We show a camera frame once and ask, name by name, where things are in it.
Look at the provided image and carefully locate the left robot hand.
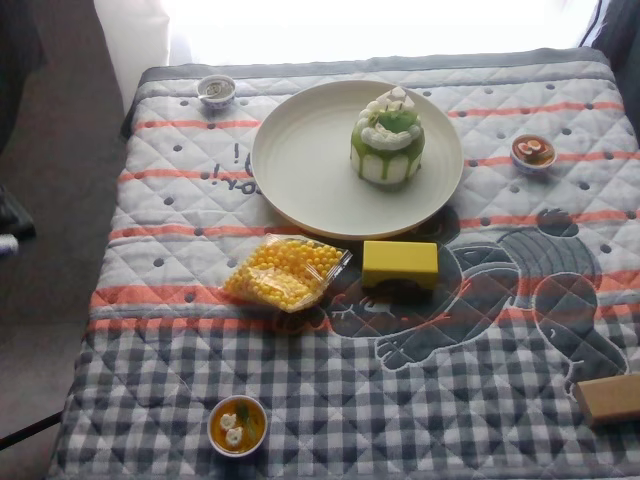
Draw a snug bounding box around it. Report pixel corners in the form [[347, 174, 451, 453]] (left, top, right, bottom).
[[0, 183, 37, 257]]

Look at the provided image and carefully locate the green and white toy cake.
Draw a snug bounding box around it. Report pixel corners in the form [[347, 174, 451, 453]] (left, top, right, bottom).
[[349, 86, 428, 188]]

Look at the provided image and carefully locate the small bowl with egg halves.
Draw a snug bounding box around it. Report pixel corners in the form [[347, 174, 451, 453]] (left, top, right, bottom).
[[509, 133, 558, 176]]

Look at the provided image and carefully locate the small bowl with grey filling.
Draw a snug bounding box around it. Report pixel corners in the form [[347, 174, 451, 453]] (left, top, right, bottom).
[[195, 74, 237, 113]]

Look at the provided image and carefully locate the small bowl with orange soup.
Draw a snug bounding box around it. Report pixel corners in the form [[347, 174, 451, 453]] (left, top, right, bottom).
[[206, 394, 269, 458]]

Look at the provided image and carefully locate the bag of yellow balls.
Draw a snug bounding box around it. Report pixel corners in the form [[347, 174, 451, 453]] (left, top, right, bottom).
[[221, 233, 353, 315]]

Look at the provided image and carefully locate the round cream plate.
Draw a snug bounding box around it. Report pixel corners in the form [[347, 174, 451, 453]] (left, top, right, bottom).
[[251, 79, 465, 240]]

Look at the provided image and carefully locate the grey quilt with printed bear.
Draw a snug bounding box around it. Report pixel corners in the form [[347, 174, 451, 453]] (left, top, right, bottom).
[[53, 47, 640, 480]]

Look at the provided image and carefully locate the thin black bar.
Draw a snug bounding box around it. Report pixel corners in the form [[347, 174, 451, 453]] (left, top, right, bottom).
[[0, 413, 65, 450]]

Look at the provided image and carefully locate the brown cardboard box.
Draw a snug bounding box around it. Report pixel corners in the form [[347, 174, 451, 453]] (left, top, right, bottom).
[[571, 373, 640, 428]]

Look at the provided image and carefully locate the yellow arch block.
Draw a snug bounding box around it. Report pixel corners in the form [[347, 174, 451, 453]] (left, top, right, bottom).
[[361, 240, 440, 292]]

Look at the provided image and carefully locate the dark curtain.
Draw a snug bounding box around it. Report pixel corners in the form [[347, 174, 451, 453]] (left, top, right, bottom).
[[579, 0, 640, 99], [0, 0, 47, 151]]

